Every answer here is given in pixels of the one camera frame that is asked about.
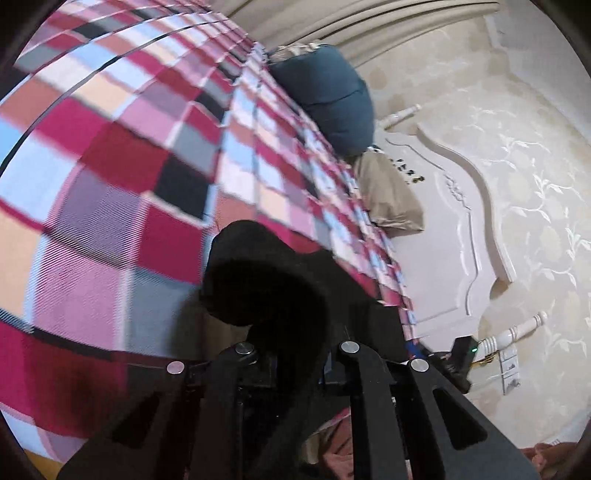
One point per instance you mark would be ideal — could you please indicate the checkered bedspread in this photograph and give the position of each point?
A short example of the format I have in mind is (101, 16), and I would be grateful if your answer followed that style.
(115, 161)

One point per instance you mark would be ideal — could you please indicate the tan pillow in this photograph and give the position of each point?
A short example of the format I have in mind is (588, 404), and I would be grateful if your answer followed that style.
(392, 194)

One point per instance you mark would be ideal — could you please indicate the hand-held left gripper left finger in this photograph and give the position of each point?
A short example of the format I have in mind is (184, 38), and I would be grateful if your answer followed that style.
(231, 369)

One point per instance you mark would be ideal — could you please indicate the blue pillow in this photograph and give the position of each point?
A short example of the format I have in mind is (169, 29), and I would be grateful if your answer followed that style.
(332, 97)

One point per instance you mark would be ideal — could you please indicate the black pants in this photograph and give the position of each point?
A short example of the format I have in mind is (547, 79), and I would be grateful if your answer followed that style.
(268, 277)

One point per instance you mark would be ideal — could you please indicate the beige curtain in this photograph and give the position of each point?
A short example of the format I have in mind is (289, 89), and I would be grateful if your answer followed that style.
(323, 23)

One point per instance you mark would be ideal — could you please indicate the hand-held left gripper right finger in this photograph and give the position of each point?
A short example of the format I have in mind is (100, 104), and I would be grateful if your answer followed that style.
(364, 374)

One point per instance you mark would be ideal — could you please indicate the white carved headboard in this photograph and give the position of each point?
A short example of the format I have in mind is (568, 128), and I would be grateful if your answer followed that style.
(443, 258)

